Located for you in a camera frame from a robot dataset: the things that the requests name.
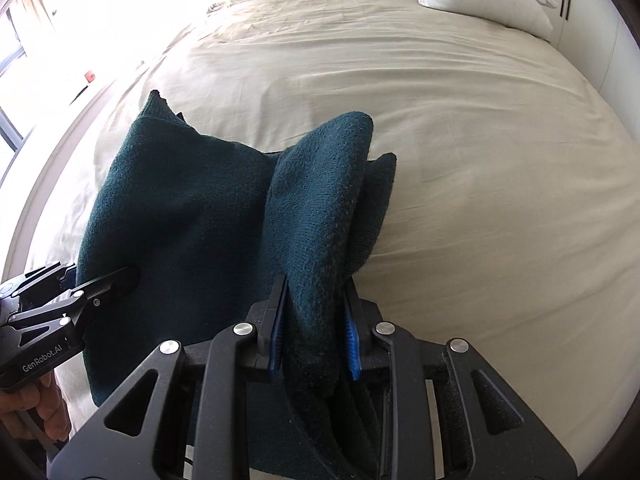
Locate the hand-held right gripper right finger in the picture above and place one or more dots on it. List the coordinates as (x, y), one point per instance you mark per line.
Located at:
(352, 345)

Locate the small red object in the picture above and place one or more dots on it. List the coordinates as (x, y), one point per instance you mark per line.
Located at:
(90, 76)

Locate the dark window frame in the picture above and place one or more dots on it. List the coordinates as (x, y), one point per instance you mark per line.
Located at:
(12, 135)

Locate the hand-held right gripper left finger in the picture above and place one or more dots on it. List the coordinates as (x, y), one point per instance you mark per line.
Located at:
(274, 350)

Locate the dark teal knit sweater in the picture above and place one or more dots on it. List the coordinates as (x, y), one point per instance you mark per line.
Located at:
(190, 220)

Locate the white pillow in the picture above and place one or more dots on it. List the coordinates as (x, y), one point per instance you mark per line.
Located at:
(475, 0)

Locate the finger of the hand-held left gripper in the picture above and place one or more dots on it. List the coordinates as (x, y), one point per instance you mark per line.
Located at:
(50, 275)
(112, 285)

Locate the small zebra print cloth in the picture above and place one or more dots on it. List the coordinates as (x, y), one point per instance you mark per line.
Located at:
(217, 7)

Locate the beige bed sheet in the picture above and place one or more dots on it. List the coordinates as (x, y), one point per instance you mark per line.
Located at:
(450, 160)

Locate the person's left hand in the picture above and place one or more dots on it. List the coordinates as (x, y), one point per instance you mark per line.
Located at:
(35, 402)

